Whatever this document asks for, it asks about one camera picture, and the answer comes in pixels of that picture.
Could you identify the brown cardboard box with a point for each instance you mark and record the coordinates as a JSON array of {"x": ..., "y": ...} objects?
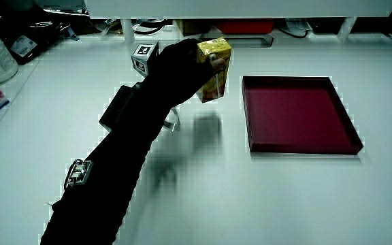
[{"x": 192, "y": 27}]

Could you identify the small electronics module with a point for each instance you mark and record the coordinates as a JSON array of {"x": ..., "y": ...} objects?
[{"x": 78, "y": 173}]

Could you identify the white shelf board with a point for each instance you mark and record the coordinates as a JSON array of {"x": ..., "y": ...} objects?
[{"x": 237, "y": 8}]

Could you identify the person's left hand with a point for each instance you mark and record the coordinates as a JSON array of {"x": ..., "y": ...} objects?
[{"x": 175, "y": 75}]

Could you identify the yellow ice redtea carton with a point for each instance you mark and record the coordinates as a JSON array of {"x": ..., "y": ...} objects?
[{"x": 217, "y": 86}]

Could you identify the red box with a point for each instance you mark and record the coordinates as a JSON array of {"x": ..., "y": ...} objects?
[{"x": 245, "y": 26}]

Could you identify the black wrist tracker box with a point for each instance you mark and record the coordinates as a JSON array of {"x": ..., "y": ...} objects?
[{"x": 116, "y": 109}]

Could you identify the black bag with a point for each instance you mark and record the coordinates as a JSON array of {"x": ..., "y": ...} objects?
[{"x": 29, "y": 30}]

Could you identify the white shelf leg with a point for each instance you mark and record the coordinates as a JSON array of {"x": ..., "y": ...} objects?
[
  {"x": 128, "y": 31},
  {"x": 346, "y": 29}
]

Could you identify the dark red square tray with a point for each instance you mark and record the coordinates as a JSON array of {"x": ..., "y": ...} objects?
[{"x": 294, "y": 115}]

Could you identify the person's left forearm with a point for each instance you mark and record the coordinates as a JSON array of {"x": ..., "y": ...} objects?
[{"x": 114, "y": 177}]

